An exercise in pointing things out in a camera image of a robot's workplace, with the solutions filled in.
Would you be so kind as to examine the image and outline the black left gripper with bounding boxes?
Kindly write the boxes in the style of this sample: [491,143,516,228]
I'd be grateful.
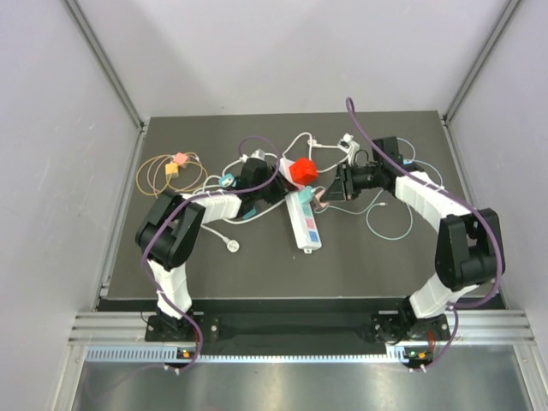
[253,164,297,204]

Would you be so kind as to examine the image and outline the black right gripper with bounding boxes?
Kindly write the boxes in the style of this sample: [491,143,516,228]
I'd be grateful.
[321,160,384,203]

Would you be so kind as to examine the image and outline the salmon dual USB charger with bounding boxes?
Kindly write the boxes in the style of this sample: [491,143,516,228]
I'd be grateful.
[313,190,330,213]

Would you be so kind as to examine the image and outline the mint USB charger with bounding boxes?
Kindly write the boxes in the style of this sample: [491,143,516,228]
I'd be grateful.
[298,186,314,205]

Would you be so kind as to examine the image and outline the red cube adapter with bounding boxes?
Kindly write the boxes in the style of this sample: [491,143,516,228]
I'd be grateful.
[289,158,319,186]

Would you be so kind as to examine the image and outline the white power strip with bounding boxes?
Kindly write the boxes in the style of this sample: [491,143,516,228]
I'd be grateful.
[280,157,325,254]

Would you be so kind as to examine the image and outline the mint USB cable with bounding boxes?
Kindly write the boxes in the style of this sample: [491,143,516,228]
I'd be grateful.
[314,188,414,241]

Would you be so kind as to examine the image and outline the teal power strip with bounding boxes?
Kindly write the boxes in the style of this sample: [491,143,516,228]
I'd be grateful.
[218,173,257,220]

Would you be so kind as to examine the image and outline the pink USB cable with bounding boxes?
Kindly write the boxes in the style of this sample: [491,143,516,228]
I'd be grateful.
[145,153,209,198]

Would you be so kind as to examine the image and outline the pink USB charger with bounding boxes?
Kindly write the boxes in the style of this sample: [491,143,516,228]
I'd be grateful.
[173,152,189,168]

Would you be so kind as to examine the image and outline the yellow USB charger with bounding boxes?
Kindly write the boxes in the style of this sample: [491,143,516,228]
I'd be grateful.
[164,162,180,180]

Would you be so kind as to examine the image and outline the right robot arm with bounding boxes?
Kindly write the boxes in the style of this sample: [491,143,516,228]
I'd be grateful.
[320,137,505,339]

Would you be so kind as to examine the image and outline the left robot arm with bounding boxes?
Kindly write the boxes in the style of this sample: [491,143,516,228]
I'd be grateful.
[135,158,297,340]

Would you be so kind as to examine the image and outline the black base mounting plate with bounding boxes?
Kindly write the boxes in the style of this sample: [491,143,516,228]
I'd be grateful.
[144,310,451,346]

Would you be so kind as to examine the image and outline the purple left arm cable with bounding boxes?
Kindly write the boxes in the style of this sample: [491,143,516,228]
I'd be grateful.
[140,135,283,373]

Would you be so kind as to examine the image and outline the white power strip cord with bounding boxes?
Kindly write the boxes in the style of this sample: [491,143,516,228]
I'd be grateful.
[192,149,288,249]

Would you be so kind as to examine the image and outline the white wall plug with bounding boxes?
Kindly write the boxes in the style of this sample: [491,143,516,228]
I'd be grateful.
[226,240,240,253]

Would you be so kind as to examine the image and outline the yellow USB cable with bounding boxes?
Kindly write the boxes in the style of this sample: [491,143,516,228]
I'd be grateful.
[135,154,202,198]

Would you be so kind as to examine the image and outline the perforated cable duct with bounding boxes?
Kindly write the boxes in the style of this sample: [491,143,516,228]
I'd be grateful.
[85,346,429,364]

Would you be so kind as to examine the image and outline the aluminium frame rail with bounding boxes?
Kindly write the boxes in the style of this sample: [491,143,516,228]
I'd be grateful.
[68,310,535,345]

